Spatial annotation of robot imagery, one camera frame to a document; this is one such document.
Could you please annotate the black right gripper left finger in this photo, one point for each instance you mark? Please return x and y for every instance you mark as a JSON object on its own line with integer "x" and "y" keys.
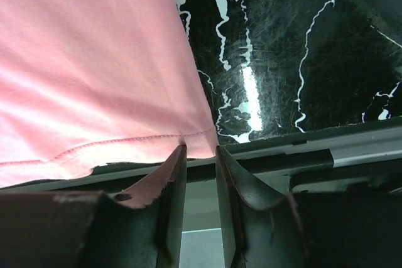
{"x": 139, "y": 227}

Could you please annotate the pink t shirt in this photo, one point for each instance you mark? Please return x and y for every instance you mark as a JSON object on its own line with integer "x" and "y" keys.
{"x": 90, "y": 82}

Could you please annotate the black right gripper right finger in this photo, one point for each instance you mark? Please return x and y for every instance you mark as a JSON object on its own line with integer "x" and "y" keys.
{"x": 262, "y": 227}

